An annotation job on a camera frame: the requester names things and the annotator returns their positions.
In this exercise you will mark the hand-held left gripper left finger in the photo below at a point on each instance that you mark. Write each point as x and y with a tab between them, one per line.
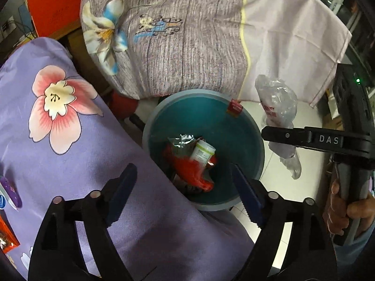
123	194

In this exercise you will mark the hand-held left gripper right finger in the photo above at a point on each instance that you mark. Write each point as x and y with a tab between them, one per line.
246	200

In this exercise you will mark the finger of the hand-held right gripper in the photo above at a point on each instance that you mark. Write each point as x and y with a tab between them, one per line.
284	136

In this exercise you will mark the clear plastic bag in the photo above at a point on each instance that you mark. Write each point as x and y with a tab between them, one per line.
278	102

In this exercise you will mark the teal plastic bucket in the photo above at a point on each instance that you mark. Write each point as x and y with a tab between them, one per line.
234	123

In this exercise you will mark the red snack packet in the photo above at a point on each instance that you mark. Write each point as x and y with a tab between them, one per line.
190	169

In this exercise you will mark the white green-label container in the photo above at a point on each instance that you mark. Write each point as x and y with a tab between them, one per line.
202	152

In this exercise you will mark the purple white wrapper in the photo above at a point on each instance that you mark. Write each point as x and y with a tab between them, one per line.
11	191

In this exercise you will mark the orange snack packet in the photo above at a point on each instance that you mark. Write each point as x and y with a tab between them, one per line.
7	235

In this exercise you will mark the person's right hand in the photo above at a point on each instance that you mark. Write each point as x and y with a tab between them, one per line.
335	210

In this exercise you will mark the purple floral cloth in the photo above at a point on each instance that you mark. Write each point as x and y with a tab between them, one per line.
88	158

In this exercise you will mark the red plastic item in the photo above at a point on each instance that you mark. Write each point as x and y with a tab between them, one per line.
124	105

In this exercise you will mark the grey floral cloth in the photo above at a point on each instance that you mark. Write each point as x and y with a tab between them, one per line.
190	35

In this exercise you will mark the brown cardboard box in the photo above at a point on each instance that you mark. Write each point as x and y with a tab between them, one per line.
88	61

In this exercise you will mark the metal window frame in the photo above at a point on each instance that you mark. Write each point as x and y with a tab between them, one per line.
351	20

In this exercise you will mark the wall socket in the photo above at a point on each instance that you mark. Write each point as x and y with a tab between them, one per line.
6	25

